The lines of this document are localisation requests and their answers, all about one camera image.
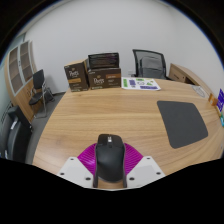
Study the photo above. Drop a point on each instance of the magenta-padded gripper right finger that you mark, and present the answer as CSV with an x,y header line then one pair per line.
x,y
143,170

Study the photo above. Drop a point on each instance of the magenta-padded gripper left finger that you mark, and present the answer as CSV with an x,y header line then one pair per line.
x,y
77,170

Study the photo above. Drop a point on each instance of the black computer mouse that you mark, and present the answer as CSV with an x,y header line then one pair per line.
x,y
110,160

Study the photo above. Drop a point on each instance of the dark grey mouse pad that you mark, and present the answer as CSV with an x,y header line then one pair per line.
x,y
181,123

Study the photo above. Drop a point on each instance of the black leather armchair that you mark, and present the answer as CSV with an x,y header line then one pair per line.
x,y
15,140

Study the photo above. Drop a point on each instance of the white sheet with coloured stickers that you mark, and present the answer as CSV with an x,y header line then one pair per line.
x,y
140,84

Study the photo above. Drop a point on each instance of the tall brown cardboard box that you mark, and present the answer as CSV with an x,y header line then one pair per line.
x,y
76,76

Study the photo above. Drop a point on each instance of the green small box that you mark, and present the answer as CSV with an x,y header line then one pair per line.
x,y
222,120

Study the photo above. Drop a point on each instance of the wide brown cardboard box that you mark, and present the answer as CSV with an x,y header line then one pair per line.
x,y
104,79

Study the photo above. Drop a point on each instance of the round white coaster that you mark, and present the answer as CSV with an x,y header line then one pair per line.
x,y
199,91

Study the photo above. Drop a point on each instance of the wooden glass-door shelf unit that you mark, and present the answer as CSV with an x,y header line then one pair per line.
x,y
18,93

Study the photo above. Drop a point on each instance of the orange-brown small box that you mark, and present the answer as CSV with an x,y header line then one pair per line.
x,y
212,99

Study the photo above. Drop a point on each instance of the wooden side cabinet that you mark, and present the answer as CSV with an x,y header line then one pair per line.
x,y
183,76

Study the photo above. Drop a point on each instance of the purple standing sign card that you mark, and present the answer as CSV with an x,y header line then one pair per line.
x,y
220,99

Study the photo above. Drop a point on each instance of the black mesh office chair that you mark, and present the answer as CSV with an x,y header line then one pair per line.
x,y
150,65

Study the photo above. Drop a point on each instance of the dark open-front cardboard box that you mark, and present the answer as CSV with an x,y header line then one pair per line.
x,y
103,60

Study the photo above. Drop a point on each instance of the black metal-frame visitor chair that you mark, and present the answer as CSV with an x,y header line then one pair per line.
x,y
38,80

